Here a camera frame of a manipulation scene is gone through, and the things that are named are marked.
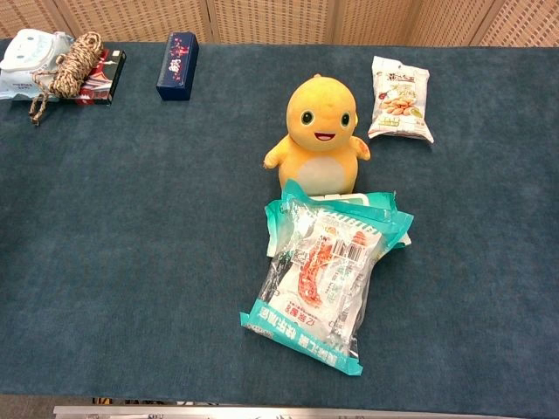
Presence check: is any yellow plush duck toy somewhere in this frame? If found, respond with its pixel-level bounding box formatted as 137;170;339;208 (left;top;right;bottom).
263;74;371;196

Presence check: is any clear teal-edged snack bag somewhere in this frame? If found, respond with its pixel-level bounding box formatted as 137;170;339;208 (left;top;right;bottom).
239;208;384;376

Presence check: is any dark blue table cloth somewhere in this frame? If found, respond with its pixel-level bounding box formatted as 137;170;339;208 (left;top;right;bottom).
0;38;559;407

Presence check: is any white peanut snack bag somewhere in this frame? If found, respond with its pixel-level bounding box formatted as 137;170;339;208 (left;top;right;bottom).
367;55;436;144

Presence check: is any navy blue rectangular box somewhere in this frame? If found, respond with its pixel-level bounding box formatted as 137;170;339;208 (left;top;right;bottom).
155;31;200;102

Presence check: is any wooden lattice folding screen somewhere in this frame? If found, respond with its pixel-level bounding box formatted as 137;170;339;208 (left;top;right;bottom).
0;0;559;47

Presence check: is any red and black box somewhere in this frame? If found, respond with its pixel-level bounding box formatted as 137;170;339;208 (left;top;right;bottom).
73;48;127;106

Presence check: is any white and blue tissue pack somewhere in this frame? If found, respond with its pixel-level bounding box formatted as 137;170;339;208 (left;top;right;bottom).
0;28;76;102

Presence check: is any aluminium frame rail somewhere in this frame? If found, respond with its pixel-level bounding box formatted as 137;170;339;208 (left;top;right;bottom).
52;404;559;419

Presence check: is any tan braided rope bundle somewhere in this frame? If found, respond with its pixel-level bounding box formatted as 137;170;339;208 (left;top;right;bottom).
28;31;105;127

